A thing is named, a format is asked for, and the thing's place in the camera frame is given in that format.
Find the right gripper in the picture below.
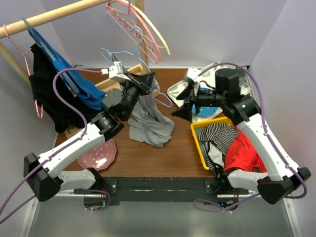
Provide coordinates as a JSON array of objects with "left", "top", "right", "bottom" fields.
[{"left": 172, "top": 82, "right": 226, "bottom": 121}]

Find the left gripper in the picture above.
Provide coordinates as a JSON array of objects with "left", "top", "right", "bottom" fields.
[{"left": 118, "top": 71, "right": 155, "bottom": 120}]

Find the light blue wire hanger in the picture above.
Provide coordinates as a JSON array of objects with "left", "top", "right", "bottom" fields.
[{"left": 100, "top": 26, "right": 173, "bottom": 108}]

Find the grey tank top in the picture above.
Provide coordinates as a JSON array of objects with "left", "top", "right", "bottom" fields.
[{"left": 128, "top": 93, "right": 175, "bottom": 148}]

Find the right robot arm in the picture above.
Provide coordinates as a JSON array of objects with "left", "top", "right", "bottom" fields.
[{"left": 172, "top": 68, "right": 311, "bottom": 204}]

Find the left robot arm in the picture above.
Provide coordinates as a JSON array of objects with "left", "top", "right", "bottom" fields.
[{"left": 24, "top": 68, "right": 156, "bottom": 201}]

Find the pink plastic hanger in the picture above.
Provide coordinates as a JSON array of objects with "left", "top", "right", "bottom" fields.
[{"left": 106, "top": 0, "right": 163, "bottom": 64}]

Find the blue garment on hanger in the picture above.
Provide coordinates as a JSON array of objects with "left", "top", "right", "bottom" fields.
[{"left": 28, "top": 29, "right": 106, "bottom": 111}]

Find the cream plastic hanger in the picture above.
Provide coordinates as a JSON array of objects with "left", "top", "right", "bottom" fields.
[{"left": 133, "top": 0, "right": 171, "bottom": 56}]

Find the grey blue hanger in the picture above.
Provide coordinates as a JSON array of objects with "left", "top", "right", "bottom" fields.
[{"left": 22, "top": 17, "right": 79, "bottom": 93}]

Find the black garment on hanger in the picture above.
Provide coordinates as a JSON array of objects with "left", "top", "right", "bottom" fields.
[{"left": 29, "top": 44, "right": 100, "bottom": 133}]

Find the blue dotted plate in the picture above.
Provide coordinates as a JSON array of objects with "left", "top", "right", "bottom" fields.
[{"left": 192, "top": 87, "right": 223, "bottom": 118}]

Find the yellow plastic bin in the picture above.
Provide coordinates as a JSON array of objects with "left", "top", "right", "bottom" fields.
[{"left": 190, "top": 116, "right": 271, "bottom": 171}]

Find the floral leaf tray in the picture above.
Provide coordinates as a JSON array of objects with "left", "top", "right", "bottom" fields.
[{"left": 167, "top": 61, "right": 251, "bottom": 109}]

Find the black white striped garment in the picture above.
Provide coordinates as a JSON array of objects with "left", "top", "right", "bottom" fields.
[{"left": 198, "top": 123, "right": 238, "bottom": 176}]

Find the grey cup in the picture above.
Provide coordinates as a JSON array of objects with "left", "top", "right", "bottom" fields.
[{"left": 237, "top": 69, "right": 246, "bottom": 85}]

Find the red garment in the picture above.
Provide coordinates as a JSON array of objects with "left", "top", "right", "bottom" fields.
[{"left": 224, "top": 132, "right": 267, "bottom": 173}]

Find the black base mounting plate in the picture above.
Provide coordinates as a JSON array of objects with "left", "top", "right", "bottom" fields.
[{"left": 104, "top": 177, "right": 235, "bottom": 205}]

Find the pink dotted plate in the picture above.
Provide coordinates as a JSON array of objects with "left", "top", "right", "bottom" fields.
[{"left": 77, "top": 139, "right": 117, "bottom": 171}]

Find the wooden clothes rack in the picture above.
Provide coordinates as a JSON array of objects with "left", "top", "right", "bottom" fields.
[{"left": 0, "top": 0, "right": 161, "bottom": 139}]

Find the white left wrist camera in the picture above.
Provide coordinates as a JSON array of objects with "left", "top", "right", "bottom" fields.
[{"left": 101, "top": 61, "right": 128, "bottom": 82}]

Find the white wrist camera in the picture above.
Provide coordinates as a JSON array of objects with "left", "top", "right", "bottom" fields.
[
  {"left": 186, "top": 68, "right": 201, "bottom": 82},
  {"left": 101, "top": 61, "right": 128, "bottom": 82}
]

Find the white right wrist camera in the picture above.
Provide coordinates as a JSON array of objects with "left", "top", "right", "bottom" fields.
[{"left": 186, "top": 68, "right": 201, "bottom": 82}]

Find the pink wire hanger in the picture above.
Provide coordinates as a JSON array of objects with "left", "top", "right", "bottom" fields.
[{"left": 3, "top": 24, "right": 44, "bottom": 119}]

